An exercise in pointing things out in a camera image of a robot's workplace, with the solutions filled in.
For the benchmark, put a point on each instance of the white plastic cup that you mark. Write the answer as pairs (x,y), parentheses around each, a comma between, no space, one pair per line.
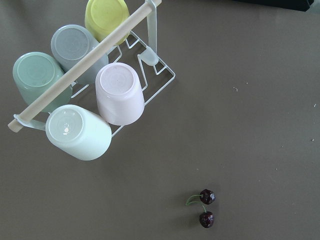
(78,132)

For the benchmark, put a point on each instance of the black box behind table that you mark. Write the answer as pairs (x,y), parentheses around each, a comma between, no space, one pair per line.
(297,5)

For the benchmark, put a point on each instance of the green plastic cup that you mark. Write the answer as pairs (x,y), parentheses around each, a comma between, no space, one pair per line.
(34,73)

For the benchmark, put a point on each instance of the grey plastic cup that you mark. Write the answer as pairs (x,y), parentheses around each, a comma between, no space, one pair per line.
(69,44)

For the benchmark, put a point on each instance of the dark red cherry pair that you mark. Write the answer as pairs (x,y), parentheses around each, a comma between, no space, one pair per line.
(205,197)

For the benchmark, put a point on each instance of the pink plastic cup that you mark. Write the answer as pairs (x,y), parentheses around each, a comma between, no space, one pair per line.
(119,94)

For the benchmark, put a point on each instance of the yellow plastic cup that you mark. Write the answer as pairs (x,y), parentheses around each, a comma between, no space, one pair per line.
(102,17)

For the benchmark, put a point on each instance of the white wire cup rack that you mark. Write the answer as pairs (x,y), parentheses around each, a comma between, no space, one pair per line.
(149,56)

